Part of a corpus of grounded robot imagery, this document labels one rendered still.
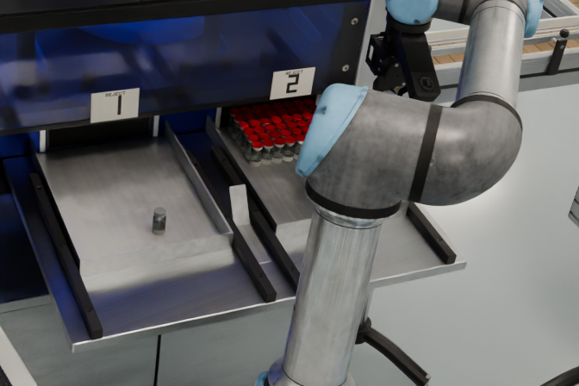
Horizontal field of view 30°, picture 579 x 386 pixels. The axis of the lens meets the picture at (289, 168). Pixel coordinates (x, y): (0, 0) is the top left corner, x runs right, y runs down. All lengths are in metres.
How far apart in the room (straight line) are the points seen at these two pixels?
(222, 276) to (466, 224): 1.79
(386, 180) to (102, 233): 0.74
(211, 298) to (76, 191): 0.34
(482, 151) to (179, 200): 0.82
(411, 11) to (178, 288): 0.58
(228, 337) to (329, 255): 1.13
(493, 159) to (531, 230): 2.30
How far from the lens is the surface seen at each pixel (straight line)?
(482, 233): 3.45
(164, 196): 1.92
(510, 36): 1.45
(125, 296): 1.73
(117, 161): 2.00
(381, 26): 2.04
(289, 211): 1.92
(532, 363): 3.07
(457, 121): 1.22
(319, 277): 1.30
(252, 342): 2.44
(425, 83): 1.67
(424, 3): 1.54
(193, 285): 1.75
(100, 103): 1.89
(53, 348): 2.24
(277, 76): 1.99
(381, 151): 1.20
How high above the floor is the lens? 2.06
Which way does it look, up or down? 36 degrees down
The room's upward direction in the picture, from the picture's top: 9 degrees clockwise
